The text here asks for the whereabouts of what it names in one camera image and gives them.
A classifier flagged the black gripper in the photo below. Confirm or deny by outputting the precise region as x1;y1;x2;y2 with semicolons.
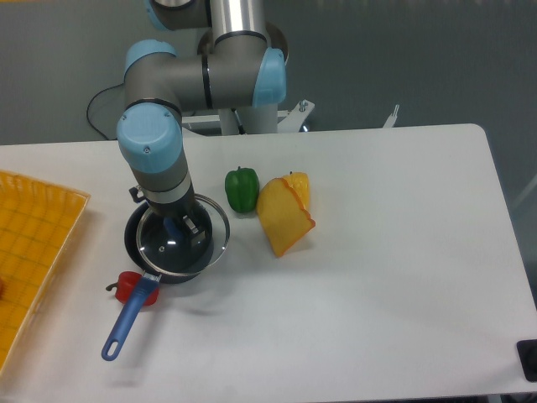
129;186;209;249

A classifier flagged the glass pot lid blue knob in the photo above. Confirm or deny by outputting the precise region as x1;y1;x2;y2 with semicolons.
135;194;230;282

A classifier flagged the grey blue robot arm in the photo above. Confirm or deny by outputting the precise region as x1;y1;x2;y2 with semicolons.
117;1;287;237

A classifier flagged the green toy pepper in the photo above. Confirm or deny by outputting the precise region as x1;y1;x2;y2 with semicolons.
224;167;259;213

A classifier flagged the red toy pepper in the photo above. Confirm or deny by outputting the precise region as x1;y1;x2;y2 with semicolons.
105;271;159;306

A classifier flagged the orange cheese wedge toy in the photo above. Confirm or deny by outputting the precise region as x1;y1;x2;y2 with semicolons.
256;177;315;258

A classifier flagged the yellow toy pepper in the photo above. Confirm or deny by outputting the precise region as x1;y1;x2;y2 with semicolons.
283;171;310;211

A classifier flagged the yellow plastic basket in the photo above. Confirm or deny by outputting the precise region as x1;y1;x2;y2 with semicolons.
1;170;91;373

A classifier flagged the black object table corner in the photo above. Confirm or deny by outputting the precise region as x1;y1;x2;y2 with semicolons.
516;339;537;383

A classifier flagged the black pot blue handle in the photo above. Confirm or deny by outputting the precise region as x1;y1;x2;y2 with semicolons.
102;219;203;361

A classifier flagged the black cable on floor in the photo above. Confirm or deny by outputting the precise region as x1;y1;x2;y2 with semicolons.
86;82;127;140

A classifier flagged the white bracket behind table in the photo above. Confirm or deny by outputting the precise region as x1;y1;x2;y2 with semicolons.
383;104;399;128

